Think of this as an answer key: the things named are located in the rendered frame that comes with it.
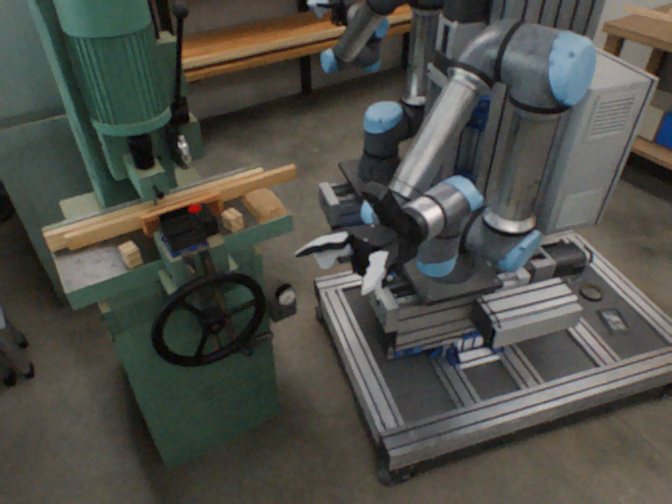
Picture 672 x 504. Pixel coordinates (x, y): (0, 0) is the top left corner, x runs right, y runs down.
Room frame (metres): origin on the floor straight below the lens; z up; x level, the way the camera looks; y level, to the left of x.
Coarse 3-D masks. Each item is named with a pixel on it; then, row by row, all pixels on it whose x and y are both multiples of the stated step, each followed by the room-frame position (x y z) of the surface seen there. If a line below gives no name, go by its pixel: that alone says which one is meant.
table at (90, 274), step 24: (216, 216) 1.19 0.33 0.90; (288, 216) 1.20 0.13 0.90; (120, 240) 1.09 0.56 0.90; (144, 240) 1.09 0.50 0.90; (240, 240) 1.12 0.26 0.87; (264, 240) 1.16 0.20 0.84; (72, 264) 0.99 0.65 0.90; (96, 264) 0.99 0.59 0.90; (120, 264) 0.99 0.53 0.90; (144, 264) 0.99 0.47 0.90; (72, 288) 0.91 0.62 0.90; (96, 288) 0.92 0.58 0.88; (120, 288) 0.95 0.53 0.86; (168, 288) 0.94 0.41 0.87
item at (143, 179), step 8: (128, 160) 1.20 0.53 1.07; (128, 168) 1.20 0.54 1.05; (136, 168) 1.16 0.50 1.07; (152, 168) 1.17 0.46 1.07; (160, 168) 1.16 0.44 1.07; (128, 176) 1.23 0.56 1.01; (136, 176) 1.13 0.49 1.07; (144, 176) 1.13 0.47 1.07; (152, 176) 1.13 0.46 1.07; (160, 176) 1.14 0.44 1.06; (136, 184) 1.15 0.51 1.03; (144, 184) 1.12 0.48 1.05; (152, 184) 1.13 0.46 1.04; (160, 184) 1.14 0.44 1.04; (168, 184) 1.15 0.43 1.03; (144, 192) 1.12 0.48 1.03; (152, 192) 1.13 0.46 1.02; (168, 192) 1.15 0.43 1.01; (144, 200) 1.12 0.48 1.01
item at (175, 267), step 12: (156, 240) 1.02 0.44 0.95; (216, 240) 1.01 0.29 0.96; (168, 252) 0.97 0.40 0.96; (192, 252) 0.97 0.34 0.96; (216, 252) 0.99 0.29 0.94; (168, 264) 0.95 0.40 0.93; (180, 264) 0.94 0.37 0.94; (216, 264) 0.99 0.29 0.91; (228, 264) 1.00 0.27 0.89; (180, 276) 0.94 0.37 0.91
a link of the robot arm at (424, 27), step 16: (432, 0) 1.57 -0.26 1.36; (416, 16) 1.60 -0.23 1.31; (432, 16) 1.58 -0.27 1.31; (416, 32) 1.59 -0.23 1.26; (432, 32) 1.59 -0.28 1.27; (416, 48) 1.59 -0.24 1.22; (432, 48) 1.59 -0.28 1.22; (416, 64) 1.59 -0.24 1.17; (416, 80) 1.59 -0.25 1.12; (400, 96) 1.62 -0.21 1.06; (416, 96) 1.58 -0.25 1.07; (416, 112) 1.57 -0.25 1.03; (416, 128) 1.55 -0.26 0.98
